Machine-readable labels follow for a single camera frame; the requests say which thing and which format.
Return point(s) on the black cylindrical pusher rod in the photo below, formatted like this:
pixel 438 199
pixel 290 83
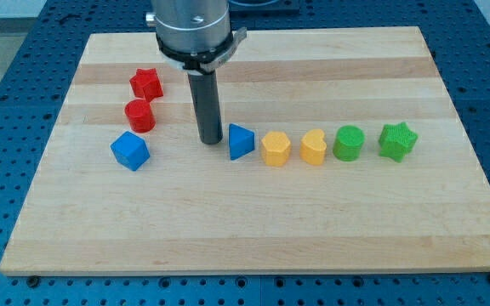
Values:
pixel 205 98

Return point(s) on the blue triangle block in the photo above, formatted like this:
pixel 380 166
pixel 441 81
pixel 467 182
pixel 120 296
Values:
pixel 241 141

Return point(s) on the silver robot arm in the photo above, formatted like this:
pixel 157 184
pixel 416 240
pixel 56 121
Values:
pixel 195 36

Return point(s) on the red star block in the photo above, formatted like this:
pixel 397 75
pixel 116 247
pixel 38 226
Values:
pixel 146 84

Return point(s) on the red cylinder block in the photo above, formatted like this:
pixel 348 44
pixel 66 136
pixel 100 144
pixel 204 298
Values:
pixel 140 116

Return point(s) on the yellow hexagon block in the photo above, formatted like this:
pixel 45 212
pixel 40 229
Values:
pixel 275 149

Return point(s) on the blue cube block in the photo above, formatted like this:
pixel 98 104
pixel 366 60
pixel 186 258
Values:
pixel 130 151

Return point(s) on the yellow heart block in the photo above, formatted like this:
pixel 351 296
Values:
pixel 313 147

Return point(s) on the wooden board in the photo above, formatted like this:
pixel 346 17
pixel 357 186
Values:
pixel 191 210

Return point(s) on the green cylinder block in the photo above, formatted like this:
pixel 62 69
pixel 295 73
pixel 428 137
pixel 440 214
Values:
pixel 348 143

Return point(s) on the green star block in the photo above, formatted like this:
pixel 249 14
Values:
pixel 396 141

